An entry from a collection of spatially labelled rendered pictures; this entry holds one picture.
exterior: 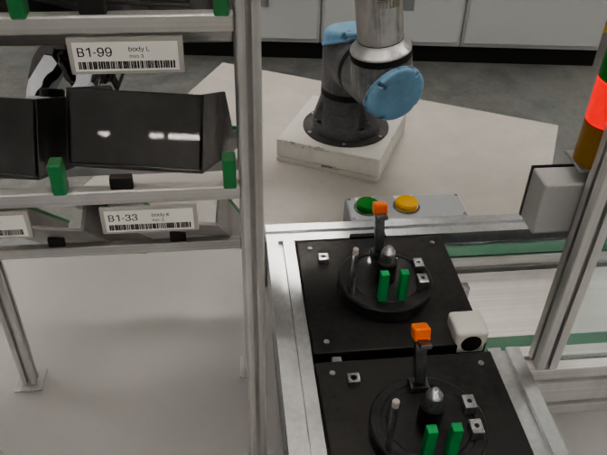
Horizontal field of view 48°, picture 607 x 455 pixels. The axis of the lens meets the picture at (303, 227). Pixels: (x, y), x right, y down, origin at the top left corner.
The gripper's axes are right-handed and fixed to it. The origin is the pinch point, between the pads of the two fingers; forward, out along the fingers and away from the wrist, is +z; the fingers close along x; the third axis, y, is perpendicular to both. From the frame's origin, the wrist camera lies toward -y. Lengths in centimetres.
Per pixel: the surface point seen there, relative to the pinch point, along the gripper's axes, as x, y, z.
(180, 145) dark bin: -24.5, -12.4, 12.2
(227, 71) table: 12, 76, -69
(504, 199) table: -61, 62, -29
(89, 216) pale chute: -9.8, 1.0, 14.0
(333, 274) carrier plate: -33.6, 31.7, 4.9
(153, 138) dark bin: -22.0, -13.0, 12.1
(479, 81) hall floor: -59, 244, -211
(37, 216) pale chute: 5.1, 12.8, 9.1
